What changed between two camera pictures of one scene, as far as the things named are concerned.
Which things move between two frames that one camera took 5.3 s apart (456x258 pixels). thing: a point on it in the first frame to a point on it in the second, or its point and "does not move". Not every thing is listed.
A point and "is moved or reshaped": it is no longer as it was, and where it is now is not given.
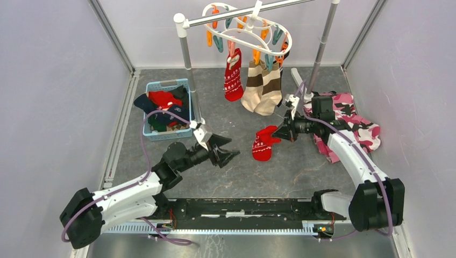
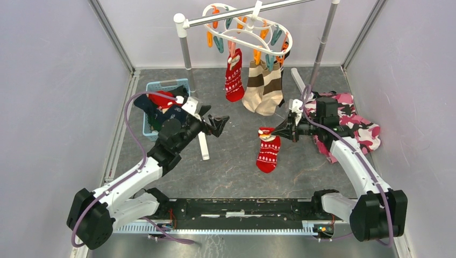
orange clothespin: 279,58 does not move
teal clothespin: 219,42 does not move
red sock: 262,147 is moved or reshaped
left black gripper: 223,156 to 218,123
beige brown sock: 252,94 does not move
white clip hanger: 255,15 does not move
